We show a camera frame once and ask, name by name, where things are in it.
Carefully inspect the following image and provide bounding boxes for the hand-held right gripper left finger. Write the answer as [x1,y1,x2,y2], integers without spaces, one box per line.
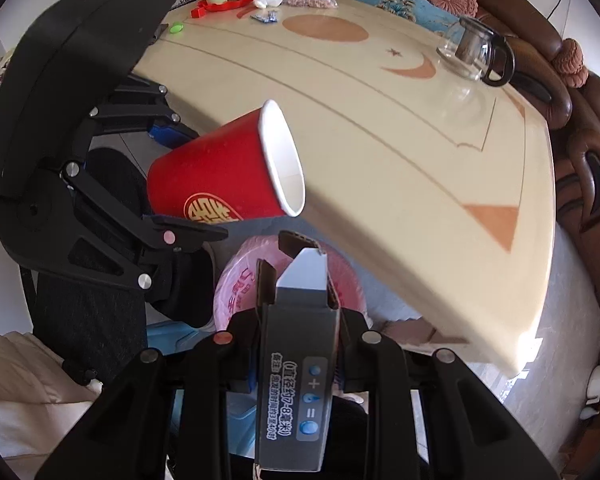
[35,307,267,480]

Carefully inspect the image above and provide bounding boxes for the black cardboard box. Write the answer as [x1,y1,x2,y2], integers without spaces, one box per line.
[254,230,343,473]

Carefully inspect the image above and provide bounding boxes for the white jacket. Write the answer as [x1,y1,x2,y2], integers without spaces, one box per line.
[0,330,103,461]

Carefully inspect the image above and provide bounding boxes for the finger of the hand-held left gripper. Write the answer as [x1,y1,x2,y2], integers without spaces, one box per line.
[62,160,229,291]
[87,82,202,151]

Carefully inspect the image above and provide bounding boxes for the blue patterned cushion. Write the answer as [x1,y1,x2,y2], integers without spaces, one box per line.
[325,0,461,36]

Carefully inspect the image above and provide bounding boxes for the red paper cup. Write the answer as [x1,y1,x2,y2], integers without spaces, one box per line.
[146,99,307,223]

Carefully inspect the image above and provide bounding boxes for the glass teapot with black handle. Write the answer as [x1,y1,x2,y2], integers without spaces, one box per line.
[436,15,516,87]

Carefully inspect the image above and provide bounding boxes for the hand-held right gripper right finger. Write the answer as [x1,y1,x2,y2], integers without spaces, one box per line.
[325,310,561,480]

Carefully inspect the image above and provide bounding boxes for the red tray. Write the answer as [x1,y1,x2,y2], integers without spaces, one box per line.
[190,0,258,20]

